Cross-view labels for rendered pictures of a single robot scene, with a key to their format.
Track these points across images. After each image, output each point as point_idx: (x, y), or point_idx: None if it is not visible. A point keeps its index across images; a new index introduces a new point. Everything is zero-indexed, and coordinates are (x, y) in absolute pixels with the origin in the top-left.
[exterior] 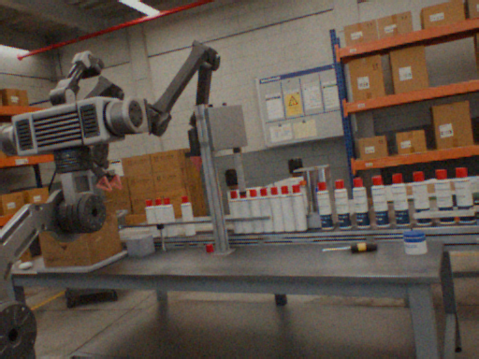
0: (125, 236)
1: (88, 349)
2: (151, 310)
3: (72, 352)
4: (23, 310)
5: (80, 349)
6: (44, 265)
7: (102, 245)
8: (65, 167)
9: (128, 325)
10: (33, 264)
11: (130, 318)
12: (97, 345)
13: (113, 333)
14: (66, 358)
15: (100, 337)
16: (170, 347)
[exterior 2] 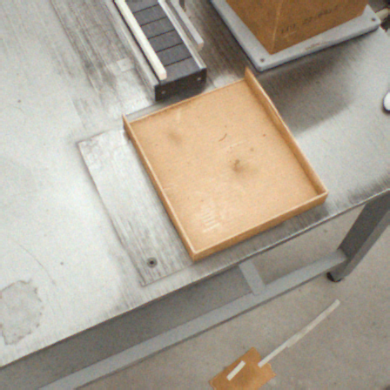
0: (51, 200)
1: (232, 285)
2: (23, 373)
3: (265, 298)
4: None
5: (244, 303)
6: (355, 77)
7: None
8: None
9: (112, 329)
10: (379, 133)
11: (84, 377)
12: (210, 285)
13: (158, 319)
14: (280, 283)
15: (190, 324)
16: None
